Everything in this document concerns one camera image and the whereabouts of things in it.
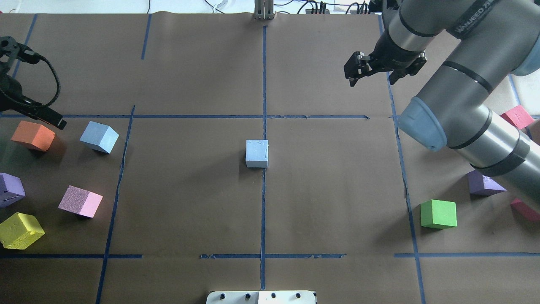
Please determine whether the green foam block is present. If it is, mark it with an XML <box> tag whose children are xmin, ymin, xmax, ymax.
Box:
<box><xmin>420</xmin><ymin>199</ymin><xmax>458</xmax><ymax>229</ymax></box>

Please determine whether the light blue block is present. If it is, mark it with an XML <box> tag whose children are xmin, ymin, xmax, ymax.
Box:
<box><xmin>245</xmin><ymin>140</ymin><xmax>269</xmax><ymax>168</ymax></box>
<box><xmin>79</xmin><ymin>121</ymin><xmax>119</xmax><ymax>154</ymax></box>

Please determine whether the purple foam block right side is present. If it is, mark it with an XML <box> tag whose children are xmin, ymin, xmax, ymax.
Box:
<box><xmin>466</xmin><ymin>171</ymin><xmax>507</xmax><ymax>196</ymax></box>

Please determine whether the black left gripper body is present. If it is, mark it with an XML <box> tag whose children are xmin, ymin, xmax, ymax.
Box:
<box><xmin>0</xmin><ymin>73</ymin><xmax>28</xmax><ymax>112</ymax></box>

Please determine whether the orange foam block left side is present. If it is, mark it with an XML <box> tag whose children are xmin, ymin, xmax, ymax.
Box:
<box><xmin>11</xmin><ymin>121</ymin><xmax>56</xmax><ymax>152</ymax></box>

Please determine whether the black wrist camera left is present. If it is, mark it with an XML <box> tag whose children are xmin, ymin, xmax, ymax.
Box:
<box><xmin>0</xmin><ymin>36</ymin><xmax>46</xmax><ymax>64</ymax></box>

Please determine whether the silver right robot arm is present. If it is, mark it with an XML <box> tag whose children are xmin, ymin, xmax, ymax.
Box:
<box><xmin>344</xmin><ymin>0</ymin><xmax>540</xmax><ymax>203</ymax></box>

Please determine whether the white mounting post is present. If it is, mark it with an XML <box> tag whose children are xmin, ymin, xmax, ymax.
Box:
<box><xmin>206</xmin><ymin>290</ymin><xmax>318</xmax><ymax>304</ymax></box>

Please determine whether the magenta foam block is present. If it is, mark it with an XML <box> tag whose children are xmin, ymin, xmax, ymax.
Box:
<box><xmin>510</xmin><ymin>198</ymin><xmax>540</xmax><ymax>223</ymax></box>

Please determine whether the pink foam block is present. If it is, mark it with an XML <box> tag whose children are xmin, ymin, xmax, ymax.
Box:
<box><xmin>58</xmin><ymin>185</ymin><xmax>103</xmax><ymax>218</ymax></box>

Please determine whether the yellow foam block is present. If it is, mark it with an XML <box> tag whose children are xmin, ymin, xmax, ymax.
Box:
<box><xmin>0</xmin><ymin>212</ymin><xmax>46</xmax><ymax>250</ymax></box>

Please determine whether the purple foam block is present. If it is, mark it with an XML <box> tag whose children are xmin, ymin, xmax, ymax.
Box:
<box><xmin>466</xmin><ymin>171</ymin><xmax>507</xmax><ymax>196</ymax></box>
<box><xmin>0</xmin><ymin>173</ymin><xmax>26</xmax><ymax>208</ymax></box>

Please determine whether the purple foam block left side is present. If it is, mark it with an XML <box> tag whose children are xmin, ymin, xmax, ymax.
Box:
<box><xmin>0</xmin><ymin>173</ymin><xmax>26</xmax><ymax>208</ymax></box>

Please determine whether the aluminium frame post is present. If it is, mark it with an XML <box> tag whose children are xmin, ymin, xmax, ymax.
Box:
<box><xmin>253</xmin><ymin>0</ymin><xmax>275</xmax><ymax>20</ymax></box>

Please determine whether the red foam block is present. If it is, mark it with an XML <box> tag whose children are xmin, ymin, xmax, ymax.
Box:
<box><xmin>501</xmin><ymin>105</ymin><xmax>534</xmax><ymax>130</ymax></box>

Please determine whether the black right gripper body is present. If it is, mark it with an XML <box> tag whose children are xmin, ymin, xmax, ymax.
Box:
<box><xmin>370</xmin><ymin>33</ymin><xmax>427</xmax><ymax>72</ymax></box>

